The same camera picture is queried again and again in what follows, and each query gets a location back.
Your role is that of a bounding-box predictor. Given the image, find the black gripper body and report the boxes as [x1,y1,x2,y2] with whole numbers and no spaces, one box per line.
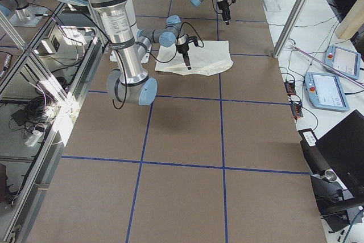
[176,42,189,58]
[217,0,231,18]

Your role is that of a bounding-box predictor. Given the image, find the white long-sleeve cat shirt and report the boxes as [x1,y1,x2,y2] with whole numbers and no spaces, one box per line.
[155,40,233,76]

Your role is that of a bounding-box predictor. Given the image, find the near blue teach pendant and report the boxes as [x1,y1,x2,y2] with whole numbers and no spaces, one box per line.
[304,72,350,112]

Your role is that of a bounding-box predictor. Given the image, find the blue teach pendant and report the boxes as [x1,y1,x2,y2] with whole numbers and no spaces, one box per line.
[304,72,350,112]
[325,46,361,80]

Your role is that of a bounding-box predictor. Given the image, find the white reacher grabber stick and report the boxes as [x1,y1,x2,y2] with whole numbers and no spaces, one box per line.
[286,38,364,87]

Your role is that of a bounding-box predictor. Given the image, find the wooden board upright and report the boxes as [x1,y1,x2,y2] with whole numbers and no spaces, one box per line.
[336,0,364,39]

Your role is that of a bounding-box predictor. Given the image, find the far blue teach pendant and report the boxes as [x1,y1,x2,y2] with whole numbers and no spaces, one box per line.
[325,46,361,80]

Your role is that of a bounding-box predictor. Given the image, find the aluminium frame post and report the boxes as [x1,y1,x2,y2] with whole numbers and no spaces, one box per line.
[272,0,307,59]

